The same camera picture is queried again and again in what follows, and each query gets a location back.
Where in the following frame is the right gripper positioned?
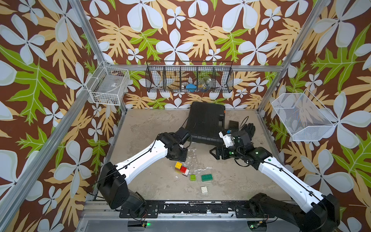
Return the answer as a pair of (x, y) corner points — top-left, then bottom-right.
(208, 144), (244, 160)

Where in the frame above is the yellow lego brick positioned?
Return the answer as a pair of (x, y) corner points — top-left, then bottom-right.
(175, 162), (182, 170)

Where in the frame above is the red lego brick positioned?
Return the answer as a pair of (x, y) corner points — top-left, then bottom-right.
(180, 166), (187, 174)

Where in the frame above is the dark green lego brick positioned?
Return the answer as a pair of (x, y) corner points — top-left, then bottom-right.
(201, 174), (213, 182)

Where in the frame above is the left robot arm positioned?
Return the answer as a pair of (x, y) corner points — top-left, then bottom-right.
(97, 127), (191, 211)

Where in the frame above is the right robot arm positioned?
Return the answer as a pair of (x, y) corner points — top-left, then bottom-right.
(210, 130), (340, 232)

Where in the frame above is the small black box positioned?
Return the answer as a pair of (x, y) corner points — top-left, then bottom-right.
(228, 120), (239, 130)

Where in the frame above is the black plastic tool case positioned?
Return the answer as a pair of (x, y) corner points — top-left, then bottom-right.
(185, 101), (226, 146)

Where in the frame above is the black work glove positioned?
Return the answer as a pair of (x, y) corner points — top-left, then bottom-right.
(241, 123), (256, 139)

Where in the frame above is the blue object in basket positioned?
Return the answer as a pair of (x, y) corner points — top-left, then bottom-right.
(185, 84), (197, 92)

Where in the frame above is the white mesh basket right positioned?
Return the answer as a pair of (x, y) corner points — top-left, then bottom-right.
(271, 90), (336, 142)

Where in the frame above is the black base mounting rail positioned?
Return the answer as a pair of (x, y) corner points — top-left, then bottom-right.
(119, 200), (274, 219)

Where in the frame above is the black wire basket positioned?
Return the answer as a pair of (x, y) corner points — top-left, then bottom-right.
(145, 61), (234, 93)

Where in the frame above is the white wire basket left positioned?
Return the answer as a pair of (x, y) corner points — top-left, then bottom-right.
(87, 66), (130, 106)

